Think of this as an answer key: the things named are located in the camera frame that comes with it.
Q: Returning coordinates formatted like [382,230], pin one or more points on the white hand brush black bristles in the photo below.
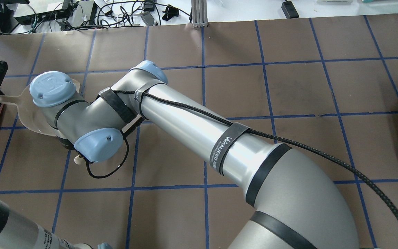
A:
[79,160]

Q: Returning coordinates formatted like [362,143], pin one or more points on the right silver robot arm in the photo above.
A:
[297,206]

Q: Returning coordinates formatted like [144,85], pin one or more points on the black power adapter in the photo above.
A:
[289,10]

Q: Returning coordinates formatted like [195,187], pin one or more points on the white plastic dustpan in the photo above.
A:
[30,115]

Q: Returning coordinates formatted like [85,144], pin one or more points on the aluminium frame post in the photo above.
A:
[199,13]

